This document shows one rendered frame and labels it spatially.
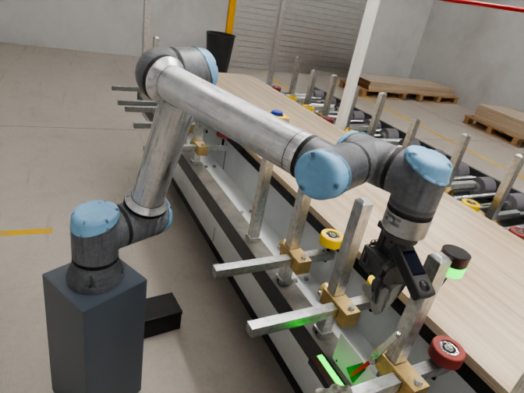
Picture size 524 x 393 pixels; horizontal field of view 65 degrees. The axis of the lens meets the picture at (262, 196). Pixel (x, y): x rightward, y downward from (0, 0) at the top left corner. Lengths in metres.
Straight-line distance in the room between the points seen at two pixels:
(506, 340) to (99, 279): 1.21
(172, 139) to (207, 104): 0.38
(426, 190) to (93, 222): 0.98
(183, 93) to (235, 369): 1.46
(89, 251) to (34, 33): 7.34
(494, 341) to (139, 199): 1.11
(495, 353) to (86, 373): 1.28
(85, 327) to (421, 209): 1.11
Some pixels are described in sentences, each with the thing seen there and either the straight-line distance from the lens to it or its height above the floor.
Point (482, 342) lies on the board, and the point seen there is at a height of 0.90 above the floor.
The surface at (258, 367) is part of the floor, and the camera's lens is 2.12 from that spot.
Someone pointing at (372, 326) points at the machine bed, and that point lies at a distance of 1.46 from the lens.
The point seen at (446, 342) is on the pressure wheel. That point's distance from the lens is 1.17.
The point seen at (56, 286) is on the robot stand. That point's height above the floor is 0.60.
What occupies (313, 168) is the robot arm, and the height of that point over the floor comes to 1.34.
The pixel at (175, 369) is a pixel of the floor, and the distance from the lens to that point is 2.07.
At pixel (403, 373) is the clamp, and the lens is 1.08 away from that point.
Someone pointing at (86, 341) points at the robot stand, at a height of 0.47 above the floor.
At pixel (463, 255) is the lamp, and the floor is 1.17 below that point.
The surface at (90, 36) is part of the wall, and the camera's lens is 8.56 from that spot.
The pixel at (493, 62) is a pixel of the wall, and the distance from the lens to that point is 10.06.
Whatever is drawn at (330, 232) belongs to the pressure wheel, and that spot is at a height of 0.90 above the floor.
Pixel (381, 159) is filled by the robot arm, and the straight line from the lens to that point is 0.82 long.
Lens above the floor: 1.60
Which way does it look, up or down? 27 degrees down
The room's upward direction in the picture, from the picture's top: 11 degrees clockwise
